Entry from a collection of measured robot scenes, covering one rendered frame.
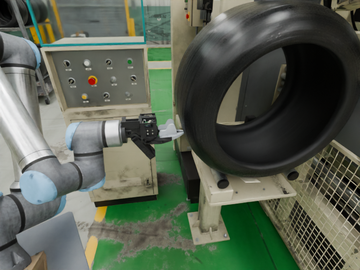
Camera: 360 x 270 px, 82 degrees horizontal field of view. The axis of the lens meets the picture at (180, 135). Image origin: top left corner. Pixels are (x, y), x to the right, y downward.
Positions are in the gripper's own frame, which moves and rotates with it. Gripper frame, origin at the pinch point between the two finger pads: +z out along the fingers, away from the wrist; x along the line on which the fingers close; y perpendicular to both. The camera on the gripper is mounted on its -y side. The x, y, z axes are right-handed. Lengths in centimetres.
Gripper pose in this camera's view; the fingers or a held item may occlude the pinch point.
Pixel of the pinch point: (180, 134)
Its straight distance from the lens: 74.1
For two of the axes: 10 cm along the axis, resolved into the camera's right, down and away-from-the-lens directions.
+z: 9.9, -0.7, 1.3
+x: -1.5, -5.3, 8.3
